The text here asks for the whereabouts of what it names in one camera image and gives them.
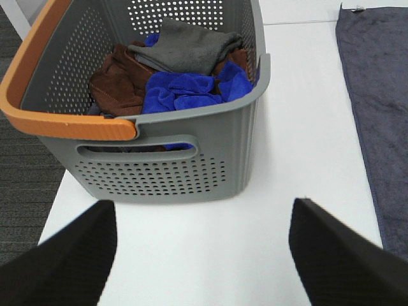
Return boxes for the grey folded towel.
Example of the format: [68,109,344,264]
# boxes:
[128,18,242,75]

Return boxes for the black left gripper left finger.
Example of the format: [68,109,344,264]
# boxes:
[1,200,117,305]

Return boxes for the dark grey towel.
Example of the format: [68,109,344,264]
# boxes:
[335,7,407,259]

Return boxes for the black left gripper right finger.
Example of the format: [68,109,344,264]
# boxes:
[289,198,407,305]

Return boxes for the grey perforated plastic basket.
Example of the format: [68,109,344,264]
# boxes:
[1,1,270,203]

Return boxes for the brown towel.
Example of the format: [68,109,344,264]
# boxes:
[88,40,249,116]

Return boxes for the blue towel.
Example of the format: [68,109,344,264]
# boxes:
[141,33,256,151]

